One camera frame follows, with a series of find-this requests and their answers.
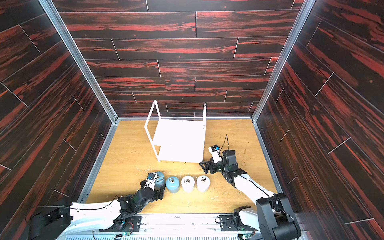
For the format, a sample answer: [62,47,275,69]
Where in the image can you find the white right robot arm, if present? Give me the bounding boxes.
[200,145,302,240]

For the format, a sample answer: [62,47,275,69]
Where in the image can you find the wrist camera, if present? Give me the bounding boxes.
[145,173,158,190]
[209,145,222,164]

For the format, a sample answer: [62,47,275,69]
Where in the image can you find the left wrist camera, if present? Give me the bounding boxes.
[145,173,158,190]

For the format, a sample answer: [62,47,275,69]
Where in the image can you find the aluminium left corner post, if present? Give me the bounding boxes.
[38,0,119,125]

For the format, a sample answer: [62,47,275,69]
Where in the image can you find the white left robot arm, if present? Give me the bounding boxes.
[28,177,166,240]

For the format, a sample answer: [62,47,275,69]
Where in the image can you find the teal tea canister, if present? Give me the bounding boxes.
[166,177,180,194]
[155,172,166,189]

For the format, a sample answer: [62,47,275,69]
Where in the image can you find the aluminium corner post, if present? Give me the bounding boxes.
[252,0,316,127]
[38,0,119,125]

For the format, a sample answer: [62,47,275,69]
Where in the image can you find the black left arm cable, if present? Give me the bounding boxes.
[23,175,164,240]

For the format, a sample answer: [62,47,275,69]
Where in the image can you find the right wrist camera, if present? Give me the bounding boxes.
[209,145,222,164]

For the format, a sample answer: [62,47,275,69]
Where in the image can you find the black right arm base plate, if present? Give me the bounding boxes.
[216,215,247,232]

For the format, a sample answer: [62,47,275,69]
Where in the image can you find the white tea canister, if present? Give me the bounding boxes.
[181,176,195,193]
[196,175,211,193]

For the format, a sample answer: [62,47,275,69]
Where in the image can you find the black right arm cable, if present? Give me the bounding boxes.
[218,134,301,235]

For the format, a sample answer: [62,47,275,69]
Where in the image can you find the aluminium right corner post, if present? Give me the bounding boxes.
[252,0,316,127]

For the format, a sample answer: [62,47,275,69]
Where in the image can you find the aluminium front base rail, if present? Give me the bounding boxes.
[53,213,310,240]

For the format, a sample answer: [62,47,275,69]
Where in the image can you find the white two-tier metal shelf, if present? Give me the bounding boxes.
[144,100,207,163]

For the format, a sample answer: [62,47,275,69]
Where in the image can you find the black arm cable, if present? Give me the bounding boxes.
[23,175,164,240]
[218,134,301,235]

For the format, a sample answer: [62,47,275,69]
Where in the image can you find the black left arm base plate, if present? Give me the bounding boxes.
[99,216,142,234]

